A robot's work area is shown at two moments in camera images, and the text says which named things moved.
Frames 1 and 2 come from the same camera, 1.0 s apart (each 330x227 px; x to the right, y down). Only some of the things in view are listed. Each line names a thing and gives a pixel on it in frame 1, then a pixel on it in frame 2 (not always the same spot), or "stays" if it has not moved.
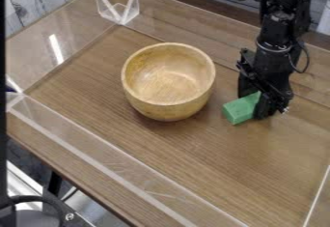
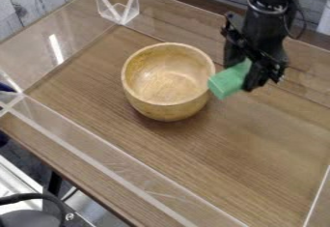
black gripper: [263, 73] → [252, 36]
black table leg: [55, 183] stays
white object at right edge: [323, 23] stays
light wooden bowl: [167, 78] stays
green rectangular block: [238, 110] → [227, 82]
